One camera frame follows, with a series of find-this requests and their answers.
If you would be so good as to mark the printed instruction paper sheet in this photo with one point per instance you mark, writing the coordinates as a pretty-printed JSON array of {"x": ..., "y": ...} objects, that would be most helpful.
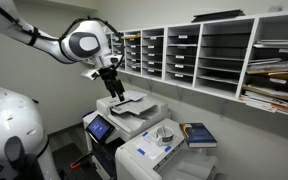
[{"x": 150, "y": 146}]

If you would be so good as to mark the large manila folder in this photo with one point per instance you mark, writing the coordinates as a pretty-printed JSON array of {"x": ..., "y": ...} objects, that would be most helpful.
[{"x": 267, "y": 91}]

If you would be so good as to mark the dark blue hardcover book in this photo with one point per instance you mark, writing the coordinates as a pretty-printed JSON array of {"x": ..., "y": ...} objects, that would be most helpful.
[{"x": 199, "y": 135}]

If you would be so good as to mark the black flat tray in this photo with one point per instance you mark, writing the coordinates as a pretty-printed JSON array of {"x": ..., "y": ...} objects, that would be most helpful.
[{"x": 217, "y": 15}]

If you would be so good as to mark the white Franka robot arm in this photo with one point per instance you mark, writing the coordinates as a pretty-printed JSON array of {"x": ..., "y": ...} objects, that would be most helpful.
[{"x": 94, "y": 33}]

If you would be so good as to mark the small manila envelope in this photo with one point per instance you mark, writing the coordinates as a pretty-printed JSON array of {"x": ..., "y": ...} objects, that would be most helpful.
[{"x": 132, "y": 36}]

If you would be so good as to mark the mixed paper stack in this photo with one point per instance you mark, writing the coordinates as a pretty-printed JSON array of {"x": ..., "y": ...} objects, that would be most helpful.
[{"x": 260, "y": 104}]

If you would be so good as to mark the white cup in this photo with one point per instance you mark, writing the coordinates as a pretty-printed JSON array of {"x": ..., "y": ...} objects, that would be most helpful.
[{"x": 166, "y": 138}]

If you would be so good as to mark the copier touchscreen panel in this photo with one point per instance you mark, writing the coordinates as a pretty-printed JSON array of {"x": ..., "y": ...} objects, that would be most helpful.
[{"x": 99, "y": 128}]

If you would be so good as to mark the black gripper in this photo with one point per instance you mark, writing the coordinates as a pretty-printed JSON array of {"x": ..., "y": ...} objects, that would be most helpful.
[{"x": 108, "y": 74}]

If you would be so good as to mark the white office copier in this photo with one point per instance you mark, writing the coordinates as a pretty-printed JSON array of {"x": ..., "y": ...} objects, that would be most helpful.
[{"x": 134, "y": 115}]

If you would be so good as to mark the white boxy printer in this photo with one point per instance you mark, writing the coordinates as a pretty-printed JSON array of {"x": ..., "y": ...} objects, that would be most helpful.
[{"x": 134, "y": 163}]

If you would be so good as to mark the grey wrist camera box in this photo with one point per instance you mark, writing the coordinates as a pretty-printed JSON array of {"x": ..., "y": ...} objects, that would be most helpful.
[{"x": 90, "y": 74}]

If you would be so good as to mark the grey paper pile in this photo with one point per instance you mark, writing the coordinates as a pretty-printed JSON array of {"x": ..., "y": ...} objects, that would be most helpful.
[{"x": 267, "y": 65}]

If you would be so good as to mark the white paper stack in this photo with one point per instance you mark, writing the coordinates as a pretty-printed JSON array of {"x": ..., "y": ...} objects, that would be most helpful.
[{"x": 277, "y": 43}]

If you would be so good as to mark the blue tape strip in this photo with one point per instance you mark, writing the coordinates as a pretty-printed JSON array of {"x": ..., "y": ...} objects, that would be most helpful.
[
  {"x": 145, "y": 134},
  {"x": 167, "y": 148},
  {"x": 141, "y": 151}
]

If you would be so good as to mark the white mail sorter shelf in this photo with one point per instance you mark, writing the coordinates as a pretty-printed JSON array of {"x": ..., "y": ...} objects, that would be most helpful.
[{"x": 197, "y": 60}]

